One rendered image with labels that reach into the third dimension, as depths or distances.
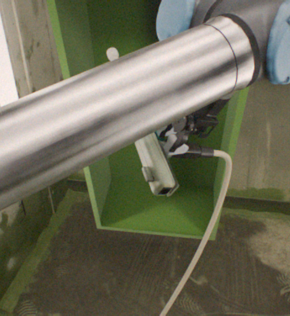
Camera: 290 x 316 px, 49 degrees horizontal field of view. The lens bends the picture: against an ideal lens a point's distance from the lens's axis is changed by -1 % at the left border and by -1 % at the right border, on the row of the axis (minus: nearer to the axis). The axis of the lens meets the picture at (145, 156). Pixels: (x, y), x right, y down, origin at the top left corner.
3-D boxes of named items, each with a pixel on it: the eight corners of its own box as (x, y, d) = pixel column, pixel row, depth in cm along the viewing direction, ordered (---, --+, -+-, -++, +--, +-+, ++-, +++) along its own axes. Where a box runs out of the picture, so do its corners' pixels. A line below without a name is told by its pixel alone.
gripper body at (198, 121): (205, 141, 72) (237, 102, 64) (173, 139, 68) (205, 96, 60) (192, 117, 76) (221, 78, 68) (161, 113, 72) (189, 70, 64)
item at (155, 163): (236, 186, 75) (156, 184, 63) (224, 196, 78) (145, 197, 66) (168, 59, 102) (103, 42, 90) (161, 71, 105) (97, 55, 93)
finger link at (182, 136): (177, 157, 70) (195, 125, 65) (171, 156, 70) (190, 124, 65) (168, 142, 73) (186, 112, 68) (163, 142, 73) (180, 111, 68)
